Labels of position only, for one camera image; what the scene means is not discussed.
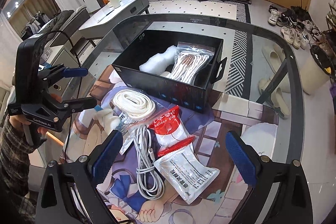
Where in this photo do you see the white medicine sachet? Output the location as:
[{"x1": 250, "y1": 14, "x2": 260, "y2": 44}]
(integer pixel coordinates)
[
  {"x1": 154, "y1": 147, "x2": 220, "y2": 204},
  {"x1": 116, "y1": 112, "x2": 137, "y2": 155}
]

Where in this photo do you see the bagged white strap roll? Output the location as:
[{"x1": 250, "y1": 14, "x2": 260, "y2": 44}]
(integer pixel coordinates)
[{"x1": 112, "y1": 89, "x2": 157, "y2": 121}]

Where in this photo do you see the red balloon glue bag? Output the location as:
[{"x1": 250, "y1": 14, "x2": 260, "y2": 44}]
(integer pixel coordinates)
[{"x1": 149, "y1": 106, "x2": 195, "y2": 158}]

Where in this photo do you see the white charging cable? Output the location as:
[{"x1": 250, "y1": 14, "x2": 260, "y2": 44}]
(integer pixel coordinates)
[{"x1": 132, "y1": 125, "x2": 166, "y2": 201}]

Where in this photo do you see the white plush toy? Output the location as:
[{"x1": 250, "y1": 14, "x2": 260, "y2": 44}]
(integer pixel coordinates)
[{"x1": 94, "y1": 109, "x2": 121, "y2": 136}]

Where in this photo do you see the person's left hand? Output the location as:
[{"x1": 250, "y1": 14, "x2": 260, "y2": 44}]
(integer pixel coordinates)
[{"x1": 9, "y1": 115, "x2": 48, "y2": 135}]

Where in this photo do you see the white coffee table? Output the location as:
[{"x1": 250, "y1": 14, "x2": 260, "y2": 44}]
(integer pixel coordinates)
[{"x1": 79, "y1": 0, "x2": 149, "y2": 41}]

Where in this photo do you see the white mug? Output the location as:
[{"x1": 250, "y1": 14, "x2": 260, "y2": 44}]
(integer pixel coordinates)
[{"x1": 108, "y1": 0, "x2": 121, "y2": 9}]

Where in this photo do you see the black storage box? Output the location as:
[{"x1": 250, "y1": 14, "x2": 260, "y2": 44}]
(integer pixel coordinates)
[{"x1": 112, "y1": 30, "x2": 227, "y2": 113}]

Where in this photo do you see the beige slipper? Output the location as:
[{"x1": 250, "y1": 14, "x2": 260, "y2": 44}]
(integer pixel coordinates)
[
  {"x1": 270, "y1": 88, "x2": 290, "y2": 119},
  {"x1": 262, "y1": 46, "x2": 282, "y2": 73}
]

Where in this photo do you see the white trash bin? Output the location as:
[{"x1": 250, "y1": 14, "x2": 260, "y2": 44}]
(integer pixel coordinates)
[{"x1": 300, "y1": 45, "x2": 335, "y2": 95}]

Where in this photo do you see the white sneaker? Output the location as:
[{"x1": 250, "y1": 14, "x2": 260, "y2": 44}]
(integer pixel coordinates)
[{"x1": 268, "y1": 9, "x2": 280, "y2": 26}]

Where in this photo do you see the black umbrella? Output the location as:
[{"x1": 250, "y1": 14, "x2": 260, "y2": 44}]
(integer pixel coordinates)
[{"x1": 290, "y1": 0, "x2": 312, "y2": 22}]

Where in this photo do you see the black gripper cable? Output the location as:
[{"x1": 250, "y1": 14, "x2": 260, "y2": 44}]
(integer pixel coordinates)
[{"x1": 44, "y1": 30, "x2": 82, "y2": 68}]

